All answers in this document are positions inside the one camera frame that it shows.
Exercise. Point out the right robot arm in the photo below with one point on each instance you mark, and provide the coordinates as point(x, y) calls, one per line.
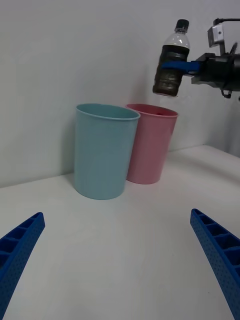
point(218, 35)

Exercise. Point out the pink plastic bin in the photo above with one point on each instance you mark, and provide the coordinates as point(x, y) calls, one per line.
point(150, 147)

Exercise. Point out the pale blue plastic bin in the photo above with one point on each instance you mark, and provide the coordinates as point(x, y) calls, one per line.
point(102, 155)

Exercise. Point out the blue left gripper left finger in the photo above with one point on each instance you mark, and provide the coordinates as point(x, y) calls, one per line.
point(17, 252)

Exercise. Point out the dark bottle with black cap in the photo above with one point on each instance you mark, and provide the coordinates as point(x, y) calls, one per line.
point(171, 75)

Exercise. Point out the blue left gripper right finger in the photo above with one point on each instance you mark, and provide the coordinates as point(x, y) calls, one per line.
point(220, 257)

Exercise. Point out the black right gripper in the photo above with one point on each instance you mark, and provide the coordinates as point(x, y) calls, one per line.
point(215, 71)

